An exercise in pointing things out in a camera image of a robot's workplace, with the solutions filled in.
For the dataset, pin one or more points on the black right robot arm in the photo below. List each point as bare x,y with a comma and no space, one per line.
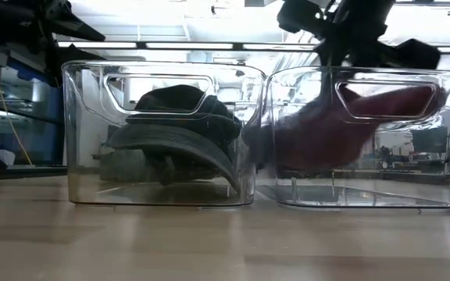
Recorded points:
361,15

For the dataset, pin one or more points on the black aluminium table frame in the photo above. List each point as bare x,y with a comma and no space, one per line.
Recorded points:
33,173

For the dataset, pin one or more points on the ceiling light strip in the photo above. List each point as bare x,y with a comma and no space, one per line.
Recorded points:
104,45

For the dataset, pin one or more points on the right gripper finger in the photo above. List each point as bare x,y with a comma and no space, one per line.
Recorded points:
328,78
416,54

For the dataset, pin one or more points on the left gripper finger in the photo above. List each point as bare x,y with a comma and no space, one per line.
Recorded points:
66,25
70,56

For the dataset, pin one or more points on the black monitor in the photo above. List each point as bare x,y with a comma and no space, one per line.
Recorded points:
428,140

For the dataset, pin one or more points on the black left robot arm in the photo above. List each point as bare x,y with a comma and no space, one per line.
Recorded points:
2,19

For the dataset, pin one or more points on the maroon cap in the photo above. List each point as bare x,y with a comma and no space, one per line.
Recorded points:
318,144

